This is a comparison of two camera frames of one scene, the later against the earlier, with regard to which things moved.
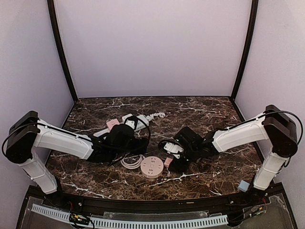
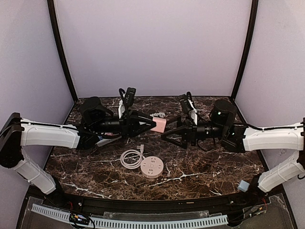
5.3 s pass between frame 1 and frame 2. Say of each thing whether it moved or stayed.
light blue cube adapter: stayed
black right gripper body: moved
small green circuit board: stayed
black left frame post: stayed
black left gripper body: moved
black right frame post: stayed
